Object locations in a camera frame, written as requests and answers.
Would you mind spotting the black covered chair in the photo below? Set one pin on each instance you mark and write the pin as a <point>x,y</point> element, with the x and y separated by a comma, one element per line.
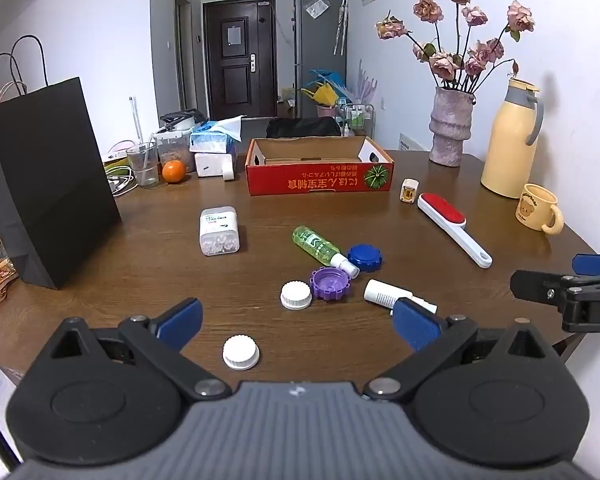
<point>302,127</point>

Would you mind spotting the grey refrigerator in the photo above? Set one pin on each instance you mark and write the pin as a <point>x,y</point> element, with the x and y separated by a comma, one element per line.
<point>315,45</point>

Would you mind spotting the blue and yellow umbrellas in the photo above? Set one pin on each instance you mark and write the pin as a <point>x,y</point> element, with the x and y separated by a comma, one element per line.
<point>325,90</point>

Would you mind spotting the small white and yellow case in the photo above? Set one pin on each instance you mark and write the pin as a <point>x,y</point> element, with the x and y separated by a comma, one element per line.
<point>409,191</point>

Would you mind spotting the yellow thermos jug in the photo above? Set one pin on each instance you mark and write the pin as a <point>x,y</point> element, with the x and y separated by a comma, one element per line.
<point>510,150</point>

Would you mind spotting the black folded item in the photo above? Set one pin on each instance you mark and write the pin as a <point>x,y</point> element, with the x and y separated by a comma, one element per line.
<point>182,119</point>

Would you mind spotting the red and white lint brush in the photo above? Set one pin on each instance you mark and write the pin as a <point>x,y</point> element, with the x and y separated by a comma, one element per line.
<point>442,210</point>

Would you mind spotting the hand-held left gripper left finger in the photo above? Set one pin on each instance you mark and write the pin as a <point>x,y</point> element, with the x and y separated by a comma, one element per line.
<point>182,321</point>

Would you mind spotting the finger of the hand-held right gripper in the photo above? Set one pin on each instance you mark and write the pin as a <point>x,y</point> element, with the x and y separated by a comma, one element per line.
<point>532,285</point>
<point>597,263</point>

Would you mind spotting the white bottle cap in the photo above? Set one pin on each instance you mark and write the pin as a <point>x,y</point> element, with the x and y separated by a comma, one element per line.
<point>296,295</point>
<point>241,352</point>

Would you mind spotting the clear white-capped pill bottle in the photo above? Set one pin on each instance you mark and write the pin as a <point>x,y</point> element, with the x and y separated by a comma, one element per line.
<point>219,230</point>

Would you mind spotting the yellow bear mug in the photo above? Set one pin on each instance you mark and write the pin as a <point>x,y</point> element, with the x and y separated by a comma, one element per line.
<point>532,207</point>

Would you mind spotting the purple feather decoration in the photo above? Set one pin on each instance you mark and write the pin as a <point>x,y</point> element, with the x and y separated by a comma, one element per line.
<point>367,85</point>

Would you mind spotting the white tube bottle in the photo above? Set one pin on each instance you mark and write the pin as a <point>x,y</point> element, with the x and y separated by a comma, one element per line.
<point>380,291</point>

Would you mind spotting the pink bucket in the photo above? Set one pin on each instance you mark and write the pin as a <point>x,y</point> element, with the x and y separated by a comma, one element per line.
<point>326,111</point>

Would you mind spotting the dried pink roses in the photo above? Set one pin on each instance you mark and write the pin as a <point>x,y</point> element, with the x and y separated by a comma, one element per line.
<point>442,65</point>

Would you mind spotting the orange fruit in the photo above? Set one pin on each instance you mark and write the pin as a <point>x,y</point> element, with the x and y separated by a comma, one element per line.
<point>173,172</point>

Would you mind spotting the clear glass cup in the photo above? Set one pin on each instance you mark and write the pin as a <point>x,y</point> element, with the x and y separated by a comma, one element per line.
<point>144,167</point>

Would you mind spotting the green spray bottle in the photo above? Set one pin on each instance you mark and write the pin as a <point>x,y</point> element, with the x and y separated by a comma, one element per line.
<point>315,242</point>

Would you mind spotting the purple bottle cap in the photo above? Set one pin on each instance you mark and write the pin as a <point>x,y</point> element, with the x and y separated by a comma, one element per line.
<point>330,284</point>

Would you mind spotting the blue bottle cap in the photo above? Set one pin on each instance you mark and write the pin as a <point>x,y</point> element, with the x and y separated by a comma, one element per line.
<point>365,257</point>

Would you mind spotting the blue tissue pack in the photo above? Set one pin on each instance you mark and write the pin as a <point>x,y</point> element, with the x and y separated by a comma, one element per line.
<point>212,137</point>

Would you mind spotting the red cardboard box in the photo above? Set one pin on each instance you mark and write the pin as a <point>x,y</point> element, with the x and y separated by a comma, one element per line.
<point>310,180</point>

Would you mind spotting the clear folded umbrella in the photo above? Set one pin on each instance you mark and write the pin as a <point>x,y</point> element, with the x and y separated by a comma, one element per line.
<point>340,25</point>

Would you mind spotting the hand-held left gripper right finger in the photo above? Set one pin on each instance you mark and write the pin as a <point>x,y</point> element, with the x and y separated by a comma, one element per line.
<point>416,327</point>

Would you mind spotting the small white appliance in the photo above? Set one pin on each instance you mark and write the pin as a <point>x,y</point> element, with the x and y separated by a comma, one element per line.
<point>212,165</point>

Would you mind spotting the clear plastic jar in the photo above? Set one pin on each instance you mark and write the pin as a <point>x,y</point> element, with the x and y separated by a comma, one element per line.
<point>172,147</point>

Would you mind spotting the black paper bag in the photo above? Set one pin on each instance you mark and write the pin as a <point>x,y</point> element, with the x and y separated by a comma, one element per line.
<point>50,185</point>

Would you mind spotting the mottled pink ceramic vase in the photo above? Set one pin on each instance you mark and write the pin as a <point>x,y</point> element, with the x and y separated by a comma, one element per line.
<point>450,130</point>

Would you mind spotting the metal trolley rack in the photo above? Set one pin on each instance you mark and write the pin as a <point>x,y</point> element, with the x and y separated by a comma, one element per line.
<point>356,117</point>

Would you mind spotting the dark brown entrance door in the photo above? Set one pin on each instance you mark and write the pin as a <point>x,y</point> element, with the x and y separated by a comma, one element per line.
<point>240,75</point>

